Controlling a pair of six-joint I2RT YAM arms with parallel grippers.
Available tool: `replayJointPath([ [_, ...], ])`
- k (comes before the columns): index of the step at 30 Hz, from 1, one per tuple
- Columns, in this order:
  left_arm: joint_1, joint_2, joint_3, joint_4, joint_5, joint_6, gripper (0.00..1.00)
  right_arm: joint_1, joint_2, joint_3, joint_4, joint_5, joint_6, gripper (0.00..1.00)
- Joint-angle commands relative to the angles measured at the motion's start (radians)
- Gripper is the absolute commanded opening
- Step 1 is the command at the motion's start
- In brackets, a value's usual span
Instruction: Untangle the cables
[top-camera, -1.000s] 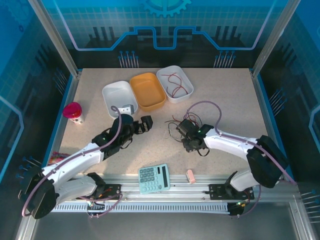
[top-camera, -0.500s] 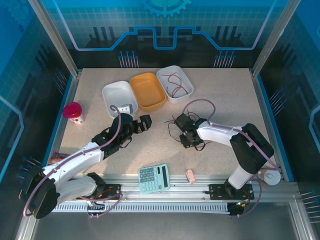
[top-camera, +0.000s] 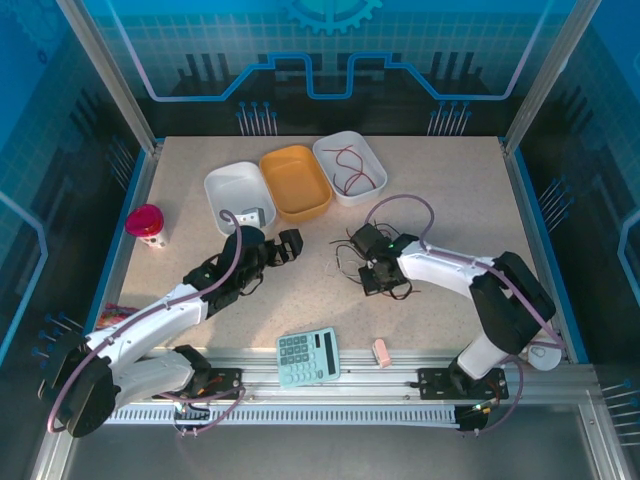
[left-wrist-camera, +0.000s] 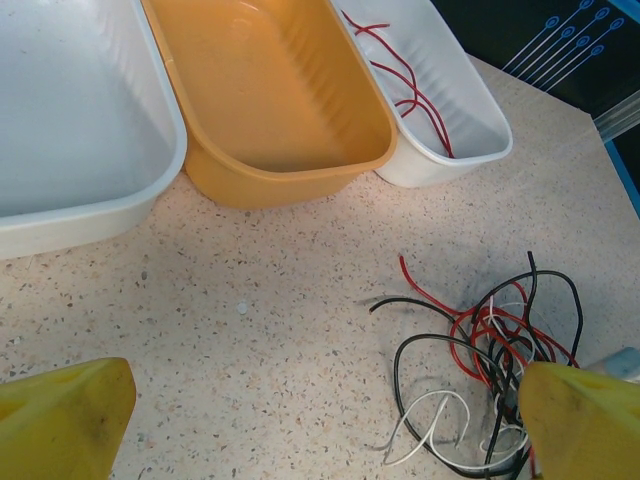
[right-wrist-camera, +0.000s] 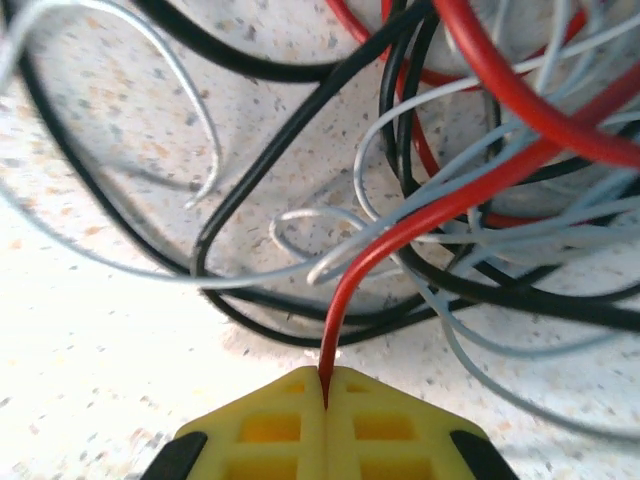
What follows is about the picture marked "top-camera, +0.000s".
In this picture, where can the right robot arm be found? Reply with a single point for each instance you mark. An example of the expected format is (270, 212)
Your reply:
(440, 265)

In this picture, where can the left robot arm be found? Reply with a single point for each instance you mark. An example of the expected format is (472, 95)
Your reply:
(150, 325)

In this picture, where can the orange plastic bin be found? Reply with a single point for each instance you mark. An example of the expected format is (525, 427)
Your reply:
(295, 182)

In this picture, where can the white plastic bin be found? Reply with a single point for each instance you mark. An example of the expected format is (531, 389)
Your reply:
(235, 187)
(365, 155)

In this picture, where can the small pink eraser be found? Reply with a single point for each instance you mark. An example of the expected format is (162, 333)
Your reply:
(381, 353)

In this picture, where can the teal calculator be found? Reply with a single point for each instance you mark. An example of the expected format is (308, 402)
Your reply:
(307, 357)

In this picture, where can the purple candy bag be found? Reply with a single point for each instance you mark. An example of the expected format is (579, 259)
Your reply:
(117, 315)

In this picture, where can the white round roll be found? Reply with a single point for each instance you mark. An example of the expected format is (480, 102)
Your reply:
(542, 357)

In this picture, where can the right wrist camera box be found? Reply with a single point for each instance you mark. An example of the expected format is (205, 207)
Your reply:
(371, 266)

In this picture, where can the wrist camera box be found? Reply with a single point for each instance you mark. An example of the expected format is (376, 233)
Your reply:
(250, 216)
(371, 266)

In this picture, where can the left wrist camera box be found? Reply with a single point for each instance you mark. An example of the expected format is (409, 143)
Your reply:
(250, 216)

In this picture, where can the aluminium table rail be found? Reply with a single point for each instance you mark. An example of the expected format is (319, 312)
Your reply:
(370, 380)

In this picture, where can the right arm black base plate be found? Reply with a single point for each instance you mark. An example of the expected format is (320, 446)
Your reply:
(432, 382)

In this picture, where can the aluminium side rail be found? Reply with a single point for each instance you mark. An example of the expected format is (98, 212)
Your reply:
(144, 175)
(522, 200)

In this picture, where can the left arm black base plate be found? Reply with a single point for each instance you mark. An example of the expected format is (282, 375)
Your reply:
(227, 380)

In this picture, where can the aluminium frame post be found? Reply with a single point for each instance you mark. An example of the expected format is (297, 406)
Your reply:
(107, 75)
(550, 75)

